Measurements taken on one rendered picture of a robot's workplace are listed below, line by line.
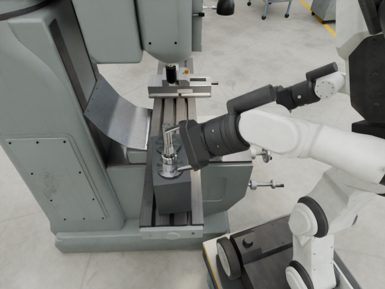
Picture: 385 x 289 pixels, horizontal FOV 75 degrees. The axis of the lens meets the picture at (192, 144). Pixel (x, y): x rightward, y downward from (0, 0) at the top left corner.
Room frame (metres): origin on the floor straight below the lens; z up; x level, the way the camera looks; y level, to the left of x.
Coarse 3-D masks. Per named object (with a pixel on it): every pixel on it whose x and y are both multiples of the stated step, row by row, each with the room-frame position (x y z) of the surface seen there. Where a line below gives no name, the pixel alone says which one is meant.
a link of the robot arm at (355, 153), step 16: (336, 128) 0.31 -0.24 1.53; (320, 144) 0.29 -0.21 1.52; (336, 144) 0.28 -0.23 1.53; (352, 144) 0.27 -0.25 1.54; (368, 144) 0.27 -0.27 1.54; (384, 144) 0.26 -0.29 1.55; (320, 160) 0.28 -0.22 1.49; (336, 160) 0.26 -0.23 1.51; (352, 160) 0.25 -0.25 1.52; (368, 160) 0.24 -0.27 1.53; (384, 160) 0.24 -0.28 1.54; (368, 176) 0.23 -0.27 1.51; (384, 176) 0.22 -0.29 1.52
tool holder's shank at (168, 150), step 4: (164, 124) 0.52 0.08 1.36; (168, 124) 0.52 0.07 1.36; (164, 128) 0.50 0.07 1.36; (164, 132) 0.50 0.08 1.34; (168, 132) 0.50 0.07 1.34; (164, 136) 0.50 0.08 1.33; (168, 136) 0.50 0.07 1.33; (164, 140) 0.50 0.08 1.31; (168, 140) 0.50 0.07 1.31; (164, 144) 0.50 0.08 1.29; (168, 144) 0.50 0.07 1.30; (164, 148) 0.50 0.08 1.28; (168, 148) 0.50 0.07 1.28; (172, 148) 0.51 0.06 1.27; (164, 152) 0.50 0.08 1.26; (168, 152) 0.50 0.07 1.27; (172, 152) 0.50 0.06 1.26
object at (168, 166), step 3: (162, 159) 0.50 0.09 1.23; (174, 159) 0.49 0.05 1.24; (165, 162) 0.49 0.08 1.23; (168, 162) 0.49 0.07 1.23; (171, 162) 0.49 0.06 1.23; (174, 162) 0.49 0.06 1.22; (177, 162) 0.51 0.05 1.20; (165, 165) 0.49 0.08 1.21; (168, 165) 0.49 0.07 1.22; (171, 165) 0.49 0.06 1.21; (174, 165) 0.49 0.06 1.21; (177, 165) 0.51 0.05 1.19; (165, 168) 0.49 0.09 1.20; (168, 168) 0.49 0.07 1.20; (171, 168) 0.49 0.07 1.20; (174, 168) 0.49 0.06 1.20
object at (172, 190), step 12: (156, 144) 0.60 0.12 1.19; (180, 144) 0.61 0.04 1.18; (156, 156) 0.56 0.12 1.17; (180, 156) 0.56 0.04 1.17; (156, 168) 0.50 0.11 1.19; (156, 180) 0.46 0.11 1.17; (168, 180) 0.46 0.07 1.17; (180, 180) 0.46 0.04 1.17; (156, 192) 0.44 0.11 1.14; (168, 192) 0.45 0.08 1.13; (180, 192) 0.45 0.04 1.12; (156, 204) 0.45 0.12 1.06; (168, 204) 0.45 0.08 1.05; (180, 204) 0.45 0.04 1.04
